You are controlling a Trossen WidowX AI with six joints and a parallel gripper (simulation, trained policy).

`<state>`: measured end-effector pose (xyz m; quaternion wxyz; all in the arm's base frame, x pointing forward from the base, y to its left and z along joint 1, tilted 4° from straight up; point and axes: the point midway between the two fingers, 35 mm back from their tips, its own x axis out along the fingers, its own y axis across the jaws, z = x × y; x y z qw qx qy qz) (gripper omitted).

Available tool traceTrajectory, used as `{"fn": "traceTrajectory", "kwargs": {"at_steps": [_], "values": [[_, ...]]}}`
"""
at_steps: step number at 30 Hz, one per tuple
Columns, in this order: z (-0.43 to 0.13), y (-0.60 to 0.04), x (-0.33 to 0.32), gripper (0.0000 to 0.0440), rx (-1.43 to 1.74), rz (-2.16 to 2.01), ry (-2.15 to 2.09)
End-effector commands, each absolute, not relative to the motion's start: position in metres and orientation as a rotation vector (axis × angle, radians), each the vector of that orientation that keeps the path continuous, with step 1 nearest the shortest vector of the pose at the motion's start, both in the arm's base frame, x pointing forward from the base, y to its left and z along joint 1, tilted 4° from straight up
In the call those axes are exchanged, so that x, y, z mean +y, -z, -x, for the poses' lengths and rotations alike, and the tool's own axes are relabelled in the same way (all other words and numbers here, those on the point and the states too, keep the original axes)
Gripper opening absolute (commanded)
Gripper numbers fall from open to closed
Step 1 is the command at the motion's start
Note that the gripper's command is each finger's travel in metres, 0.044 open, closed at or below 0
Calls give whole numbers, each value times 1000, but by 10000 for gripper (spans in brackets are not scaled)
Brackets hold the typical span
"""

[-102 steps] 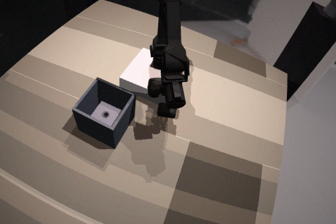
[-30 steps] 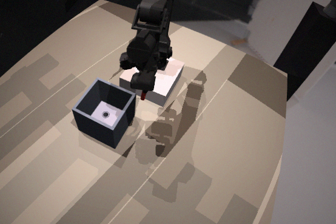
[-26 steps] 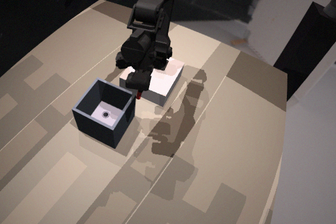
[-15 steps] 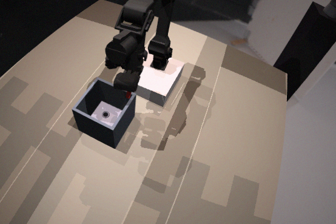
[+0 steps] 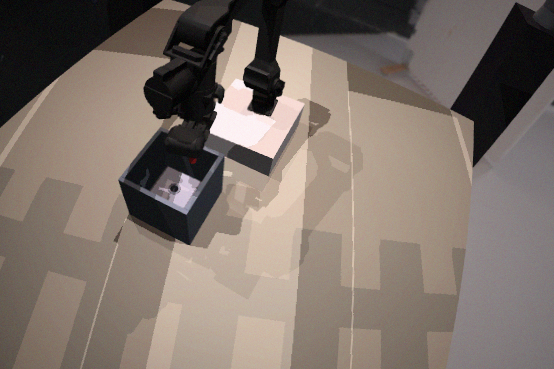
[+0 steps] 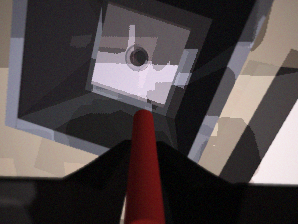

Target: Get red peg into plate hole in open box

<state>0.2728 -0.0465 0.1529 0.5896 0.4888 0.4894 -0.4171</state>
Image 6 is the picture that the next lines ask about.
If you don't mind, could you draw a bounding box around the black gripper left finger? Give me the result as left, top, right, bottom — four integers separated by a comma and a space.
0, 140, 132, 224

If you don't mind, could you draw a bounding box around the red peg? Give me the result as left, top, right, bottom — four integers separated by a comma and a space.
124, 109, 165, 224

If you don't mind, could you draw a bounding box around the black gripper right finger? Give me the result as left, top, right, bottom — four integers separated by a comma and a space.
156, 141, 298, 224

